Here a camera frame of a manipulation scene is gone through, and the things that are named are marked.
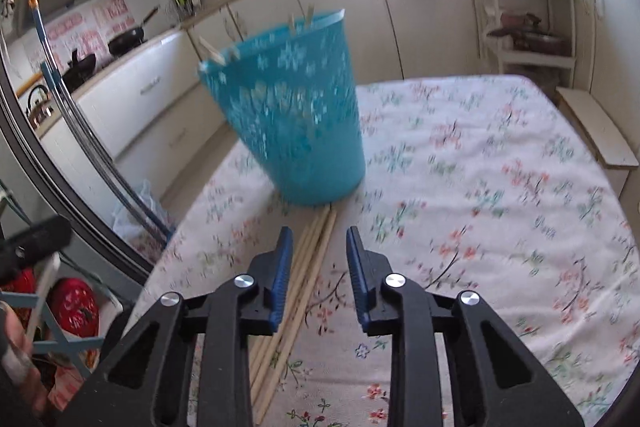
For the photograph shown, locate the white step stool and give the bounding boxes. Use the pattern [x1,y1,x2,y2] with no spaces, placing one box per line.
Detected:
[555,87,640,198]

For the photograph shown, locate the black frying pan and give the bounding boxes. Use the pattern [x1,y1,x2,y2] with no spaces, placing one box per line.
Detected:
[107,7,160,56]

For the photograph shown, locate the lidded pot with handle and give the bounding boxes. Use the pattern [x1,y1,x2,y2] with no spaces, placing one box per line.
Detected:
[487,12,563,52]

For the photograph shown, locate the black wok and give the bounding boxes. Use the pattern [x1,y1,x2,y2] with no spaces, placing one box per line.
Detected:
[62,49,97,92]

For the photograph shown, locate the white rolling cart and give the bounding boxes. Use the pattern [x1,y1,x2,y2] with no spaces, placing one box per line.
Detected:
[465,0,576,82]

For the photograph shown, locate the blue perforated plastic basket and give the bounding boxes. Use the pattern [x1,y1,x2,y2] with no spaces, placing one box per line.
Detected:
[197,8,367,208]

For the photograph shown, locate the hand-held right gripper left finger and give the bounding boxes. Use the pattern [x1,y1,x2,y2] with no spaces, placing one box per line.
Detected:
[62,226,294,427]

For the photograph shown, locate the clear plastic bag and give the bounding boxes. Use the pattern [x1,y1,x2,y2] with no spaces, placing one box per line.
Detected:
[112,179,176,243]

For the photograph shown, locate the white shelf with blue frame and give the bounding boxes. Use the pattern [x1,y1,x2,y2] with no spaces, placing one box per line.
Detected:
[0,179,126,408]

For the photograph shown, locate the red white plush toy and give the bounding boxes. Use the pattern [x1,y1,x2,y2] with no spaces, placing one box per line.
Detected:
[50,277,101,339]

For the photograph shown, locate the person's left hand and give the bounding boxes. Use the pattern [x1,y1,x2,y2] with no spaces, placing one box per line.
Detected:
[0,302,48,415]

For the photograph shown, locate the bundle of wooden chopsticks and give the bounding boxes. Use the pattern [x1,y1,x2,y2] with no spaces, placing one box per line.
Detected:
[199,4,338,425]

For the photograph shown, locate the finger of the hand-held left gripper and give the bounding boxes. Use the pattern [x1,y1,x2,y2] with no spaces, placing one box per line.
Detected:
[0,216,73,270]

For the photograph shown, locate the dark metal kettle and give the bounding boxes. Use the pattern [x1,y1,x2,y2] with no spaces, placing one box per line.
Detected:
[27,85,55,128]

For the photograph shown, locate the blue handled mop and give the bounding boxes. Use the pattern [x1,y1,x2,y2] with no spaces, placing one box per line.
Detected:
[27,0,173,243]

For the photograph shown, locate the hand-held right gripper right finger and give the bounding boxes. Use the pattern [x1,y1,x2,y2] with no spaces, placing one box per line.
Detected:
[346,226,585,427]

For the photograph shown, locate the floral white tablecloth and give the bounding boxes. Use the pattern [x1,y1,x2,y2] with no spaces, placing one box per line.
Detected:
[145,74,640,427]

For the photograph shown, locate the red paper wall decorations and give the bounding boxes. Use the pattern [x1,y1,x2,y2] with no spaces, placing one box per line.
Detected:
[27,0,126,68]

